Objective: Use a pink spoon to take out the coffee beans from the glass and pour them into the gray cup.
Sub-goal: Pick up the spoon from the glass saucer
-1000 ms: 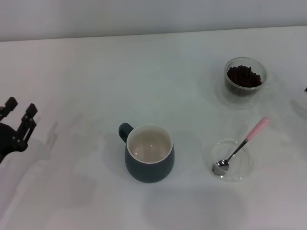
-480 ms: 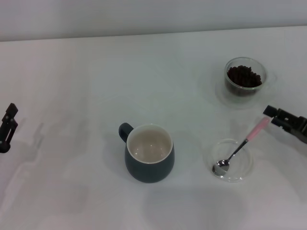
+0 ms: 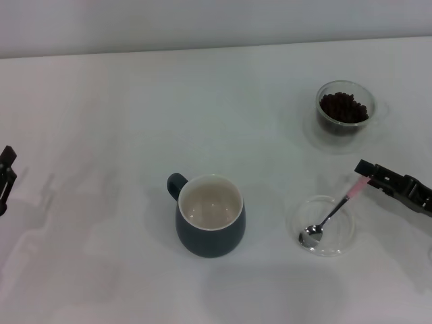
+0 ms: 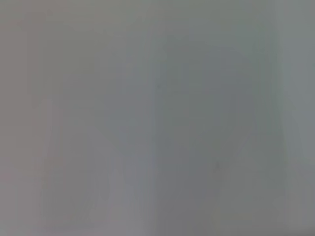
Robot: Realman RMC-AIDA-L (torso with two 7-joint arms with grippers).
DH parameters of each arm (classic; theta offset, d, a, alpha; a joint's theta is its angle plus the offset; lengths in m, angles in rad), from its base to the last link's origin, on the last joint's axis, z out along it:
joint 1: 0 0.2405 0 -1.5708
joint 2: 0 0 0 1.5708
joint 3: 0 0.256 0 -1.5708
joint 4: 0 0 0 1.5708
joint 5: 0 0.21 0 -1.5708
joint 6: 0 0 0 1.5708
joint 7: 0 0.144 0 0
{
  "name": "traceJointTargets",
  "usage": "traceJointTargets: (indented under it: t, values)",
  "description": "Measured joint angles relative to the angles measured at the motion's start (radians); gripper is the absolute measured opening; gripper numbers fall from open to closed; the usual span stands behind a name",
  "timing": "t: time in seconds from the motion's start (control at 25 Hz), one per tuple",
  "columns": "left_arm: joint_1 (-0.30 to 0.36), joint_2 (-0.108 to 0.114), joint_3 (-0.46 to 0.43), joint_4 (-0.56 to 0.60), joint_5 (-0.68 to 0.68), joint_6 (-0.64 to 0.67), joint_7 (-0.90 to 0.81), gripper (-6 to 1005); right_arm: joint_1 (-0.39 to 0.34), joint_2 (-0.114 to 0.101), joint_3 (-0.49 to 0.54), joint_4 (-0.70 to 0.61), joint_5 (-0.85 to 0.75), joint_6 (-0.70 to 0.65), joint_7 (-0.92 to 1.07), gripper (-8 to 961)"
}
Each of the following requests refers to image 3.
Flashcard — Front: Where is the dark green ceramic mug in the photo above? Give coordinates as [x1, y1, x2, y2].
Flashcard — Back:
[166, 172, 246, 259]

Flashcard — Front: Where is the clear glass cup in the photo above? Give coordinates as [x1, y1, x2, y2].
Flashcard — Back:
[315, 80, 391, 138]

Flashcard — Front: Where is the pink handled metal spoon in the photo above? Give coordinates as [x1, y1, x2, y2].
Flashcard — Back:
[298, 175, 368, 246]

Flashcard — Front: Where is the coffee bean pile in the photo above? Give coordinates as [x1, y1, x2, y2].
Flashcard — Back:
[317, 90, 371, 136]

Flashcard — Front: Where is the clear glass saucer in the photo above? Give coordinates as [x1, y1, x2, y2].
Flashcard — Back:
[286, 194, 358, 258]

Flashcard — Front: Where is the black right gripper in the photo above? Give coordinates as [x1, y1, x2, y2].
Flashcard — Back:
[355, 159, 432, 217]

